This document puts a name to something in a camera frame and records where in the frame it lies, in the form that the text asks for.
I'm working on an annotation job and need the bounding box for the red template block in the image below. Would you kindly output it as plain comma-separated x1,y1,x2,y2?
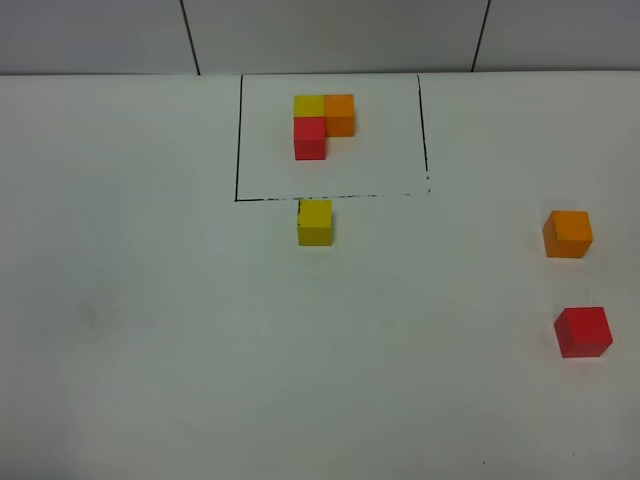
294,116,327,161

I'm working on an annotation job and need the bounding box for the orange template block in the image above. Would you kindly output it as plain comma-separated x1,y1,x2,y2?
324,94,356,137

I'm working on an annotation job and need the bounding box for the yellow template block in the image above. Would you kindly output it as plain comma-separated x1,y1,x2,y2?
294,95,325,118

